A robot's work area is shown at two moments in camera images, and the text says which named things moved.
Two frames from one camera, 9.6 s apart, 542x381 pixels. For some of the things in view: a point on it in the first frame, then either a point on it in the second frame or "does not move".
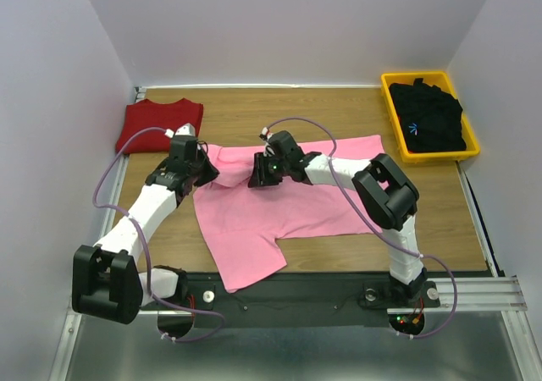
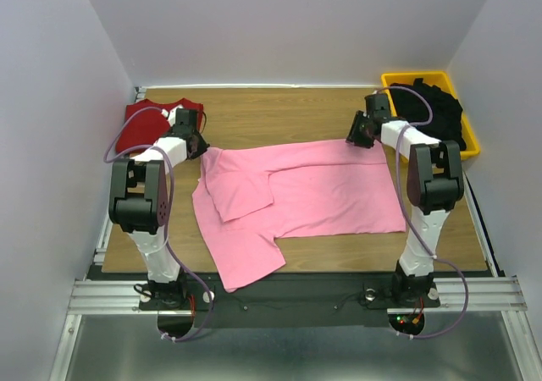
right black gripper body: (285, 164) → (359, 131)
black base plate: (295, 299) does not move
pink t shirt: (243, 224) does not move
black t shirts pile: (430, 118) does not move
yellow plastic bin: (440, 80) does not move
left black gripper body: (190, 170) → (201, 146)
